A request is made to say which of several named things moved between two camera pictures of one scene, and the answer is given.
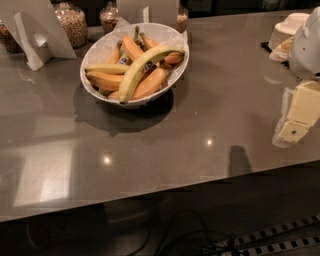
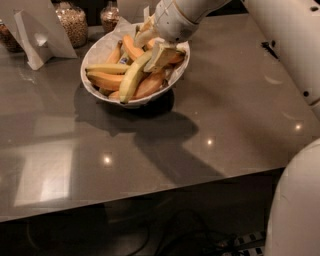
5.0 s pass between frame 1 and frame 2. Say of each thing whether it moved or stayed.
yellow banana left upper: stayed
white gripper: moved
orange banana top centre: stayed
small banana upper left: stayed
